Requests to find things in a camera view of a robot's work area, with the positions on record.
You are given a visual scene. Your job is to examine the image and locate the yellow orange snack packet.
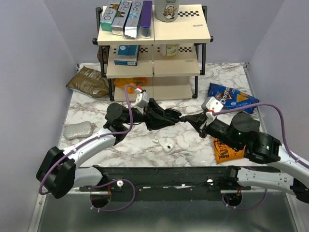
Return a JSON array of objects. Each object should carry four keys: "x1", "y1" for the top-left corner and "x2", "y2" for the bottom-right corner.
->
[{"x1": 114, "y1": 77, "x2": 148, "y2": 89}]

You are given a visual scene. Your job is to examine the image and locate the silver blue RIO box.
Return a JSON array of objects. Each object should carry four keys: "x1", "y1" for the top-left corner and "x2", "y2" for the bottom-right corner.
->
[{"x1": 124, "y1": 0, "x2": 144, "y2": 38}]

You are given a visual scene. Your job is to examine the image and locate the dark brown packet behind shelf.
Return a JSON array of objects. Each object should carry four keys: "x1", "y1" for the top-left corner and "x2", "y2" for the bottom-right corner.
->
[{"x1": 97, "y1": 47, "x2": 108, "y2": 64}]

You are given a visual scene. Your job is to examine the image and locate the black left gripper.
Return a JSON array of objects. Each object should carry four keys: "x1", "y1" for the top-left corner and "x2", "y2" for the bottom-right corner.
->
[{"x1": 122, "y1": 98, "x2": 176, "y2": 131}]

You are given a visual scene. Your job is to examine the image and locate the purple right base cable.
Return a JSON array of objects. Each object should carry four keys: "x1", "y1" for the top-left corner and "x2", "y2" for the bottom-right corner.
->
[{"x1": 222, "y1": 188, "x2": 268, "y2": 211}]

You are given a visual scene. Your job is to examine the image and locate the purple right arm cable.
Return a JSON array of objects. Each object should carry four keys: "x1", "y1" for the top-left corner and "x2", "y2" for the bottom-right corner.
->
[{"x1": 207, "y1": 102, "x2": 309, "y2": 169}]

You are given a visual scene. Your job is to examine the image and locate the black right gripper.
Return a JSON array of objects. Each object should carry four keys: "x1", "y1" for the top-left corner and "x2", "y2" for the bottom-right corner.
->
[{"x1": 184, "y1": 110, "x2": 241, "y2": 151}]

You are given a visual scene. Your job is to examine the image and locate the white cartoon mug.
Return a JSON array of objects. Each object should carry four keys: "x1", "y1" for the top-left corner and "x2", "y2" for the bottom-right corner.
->
[{"x1": 154, "y1": 0, "x2": 180, "y2": 22}]

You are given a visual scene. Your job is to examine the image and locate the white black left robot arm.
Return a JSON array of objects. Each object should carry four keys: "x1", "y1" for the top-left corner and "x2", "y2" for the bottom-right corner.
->
[{"x1": 36, "y1": 99, "x2": 181, "y2": 199}]

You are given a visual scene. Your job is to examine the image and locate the orange snack bag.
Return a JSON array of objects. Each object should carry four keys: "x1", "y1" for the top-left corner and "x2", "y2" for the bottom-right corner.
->
[{"x1": 212, "y1": 138, "x2": 245, "y2": 164}]

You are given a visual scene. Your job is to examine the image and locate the cream printed mug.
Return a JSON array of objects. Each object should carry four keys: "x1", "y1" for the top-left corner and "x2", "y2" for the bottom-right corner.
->
[{"x1": 158, "y1": 44, "x2": 179, "y2": 58}]

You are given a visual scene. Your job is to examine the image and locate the brown foil pouch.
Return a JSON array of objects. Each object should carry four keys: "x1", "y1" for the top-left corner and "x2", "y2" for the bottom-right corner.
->
[{"x1": 66, "y1": 67, "x2": 109, "y2": 98}]

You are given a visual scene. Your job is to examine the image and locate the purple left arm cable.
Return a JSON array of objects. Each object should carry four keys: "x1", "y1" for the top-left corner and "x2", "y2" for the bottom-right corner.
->
[{"x1": 38, "y1": 84, "x2": 145, "y2": 196}]

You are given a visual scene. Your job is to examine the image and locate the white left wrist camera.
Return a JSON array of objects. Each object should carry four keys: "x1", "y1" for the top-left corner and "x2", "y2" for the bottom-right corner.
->
[{"x1": 135, "y1": 91, "x2": 150, "y2": 109}]

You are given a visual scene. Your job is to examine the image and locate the white earbud charging case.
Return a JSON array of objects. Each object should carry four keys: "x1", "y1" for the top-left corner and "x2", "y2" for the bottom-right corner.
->
[{"x1": 163, "y1": 143, "x2": 174, "y2": 153}]

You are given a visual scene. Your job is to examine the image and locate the teal RIO box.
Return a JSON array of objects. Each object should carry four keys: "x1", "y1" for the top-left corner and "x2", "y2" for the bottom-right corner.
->
[{"x1": 100, "y1": 0, "x2": 121, "y2": 31}]

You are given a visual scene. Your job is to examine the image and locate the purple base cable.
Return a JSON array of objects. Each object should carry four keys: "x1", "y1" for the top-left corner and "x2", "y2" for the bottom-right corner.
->
[
  {"x1": 222, "y1": 188, "x2": 268, "y2": 211},
  {"x1": 89, "y1": 179, "x2": 137, "y2": 213}
]

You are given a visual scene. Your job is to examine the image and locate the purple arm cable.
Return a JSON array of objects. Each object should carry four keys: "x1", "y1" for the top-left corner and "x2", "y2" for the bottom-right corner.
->
[
  {"x1": 207, "y1": 102, "x2": 309, "y2": 169},
  {"x1": 38, "y1": 84, "x2": 145, "y2": 196}
]

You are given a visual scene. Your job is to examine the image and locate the blue Doritos chip bag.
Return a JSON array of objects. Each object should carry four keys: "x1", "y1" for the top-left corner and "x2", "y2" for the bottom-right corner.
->
[{"x1": 207, "y1": 83, "x2": 259, "y2": 110}]

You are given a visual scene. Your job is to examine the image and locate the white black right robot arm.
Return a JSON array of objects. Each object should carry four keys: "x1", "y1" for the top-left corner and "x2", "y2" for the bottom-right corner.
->
[{"x1": 181, "y1": 112, "x2": 309, "y2": 203}]

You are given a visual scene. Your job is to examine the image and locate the beige three-tier shelf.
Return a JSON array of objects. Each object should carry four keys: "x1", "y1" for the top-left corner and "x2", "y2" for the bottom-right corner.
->
[{"x1": 92, "y1": 4, "x2": 213, "y2": 102}]

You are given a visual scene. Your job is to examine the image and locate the silver glitter pouch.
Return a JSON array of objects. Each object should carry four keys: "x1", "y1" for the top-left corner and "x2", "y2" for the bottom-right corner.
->
[{"x1": 64, "y1": 121, "x2": 95, "y2": 140}]

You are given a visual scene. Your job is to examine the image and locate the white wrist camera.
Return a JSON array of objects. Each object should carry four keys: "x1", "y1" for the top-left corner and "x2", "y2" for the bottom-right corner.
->
[
  {"x1": 135, "y1": 91, "x2": 150, "y2": 109},
  {"x1": 201, "y1": 97, "x2": 224, "y2": 118}
]

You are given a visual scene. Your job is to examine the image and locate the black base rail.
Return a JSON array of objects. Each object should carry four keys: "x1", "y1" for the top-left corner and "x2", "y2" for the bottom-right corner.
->
[{"x1": 79, "y1": 165, "x2": 241, "y2": 202}]

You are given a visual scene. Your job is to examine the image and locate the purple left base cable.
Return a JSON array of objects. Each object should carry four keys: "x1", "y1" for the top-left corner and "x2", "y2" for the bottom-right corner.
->
[{"x1": 89, "y1": 179, "x2": 137, "y2": 213}]

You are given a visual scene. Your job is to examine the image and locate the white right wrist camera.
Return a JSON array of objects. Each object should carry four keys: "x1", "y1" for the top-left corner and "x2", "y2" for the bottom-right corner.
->
[{"x1": 201, "y1": 97, "x2": 224, "y2": 118}]

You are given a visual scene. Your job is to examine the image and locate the blue white carton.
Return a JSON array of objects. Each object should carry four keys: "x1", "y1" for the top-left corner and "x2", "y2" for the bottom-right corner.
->
[{"x1": 114, "y1": 45, "x2": 140, "y2": 66}]

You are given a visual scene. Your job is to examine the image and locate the purple box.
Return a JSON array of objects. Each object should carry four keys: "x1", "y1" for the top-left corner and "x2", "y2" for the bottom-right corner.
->
[{"x1": 139, "y1": 0, "x2": 153, "y2": 38}]

